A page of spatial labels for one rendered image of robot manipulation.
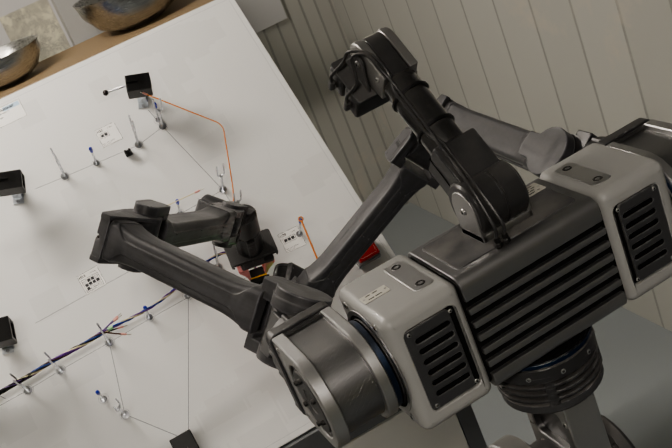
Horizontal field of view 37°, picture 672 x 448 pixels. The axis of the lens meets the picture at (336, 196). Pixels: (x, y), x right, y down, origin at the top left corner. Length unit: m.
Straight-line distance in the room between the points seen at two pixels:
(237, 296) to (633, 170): 0.54
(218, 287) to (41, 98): 1.17
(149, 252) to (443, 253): 0.49
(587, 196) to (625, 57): 1.85
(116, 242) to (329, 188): 0.89
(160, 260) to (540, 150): 0.57
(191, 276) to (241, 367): 0.80
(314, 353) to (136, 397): 1.11
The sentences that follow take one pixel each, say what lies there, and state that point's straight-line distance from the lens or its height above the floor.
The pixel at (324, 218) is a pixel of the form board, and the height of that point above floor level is 1.17.
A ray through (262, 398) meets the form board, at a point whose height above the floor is 0.95.
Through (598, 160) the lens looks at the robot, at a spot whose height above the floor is 1.53.
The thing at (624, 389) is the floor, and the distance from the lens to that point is 3.42.
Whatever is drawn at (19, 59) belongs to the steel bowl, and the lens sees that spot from 3.94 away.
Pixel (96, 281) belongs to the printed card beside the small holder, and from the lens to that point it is 2.28.
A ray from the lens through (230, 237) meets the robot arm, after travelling 1.95.
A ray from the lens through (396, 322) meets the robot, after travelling 1.09.
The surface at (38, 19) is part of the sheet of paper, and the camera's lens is 4.42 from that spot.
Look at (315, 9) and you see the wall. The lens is 4.76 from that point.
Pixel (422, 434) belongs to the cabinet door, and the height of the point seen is 0.69.
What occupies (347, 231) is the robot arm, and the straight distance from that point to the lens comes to 1.85.
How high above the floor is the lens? 2.06
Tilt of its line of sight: 22 degrees down
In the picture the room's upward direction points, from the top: 22 degrees counter-clockwise
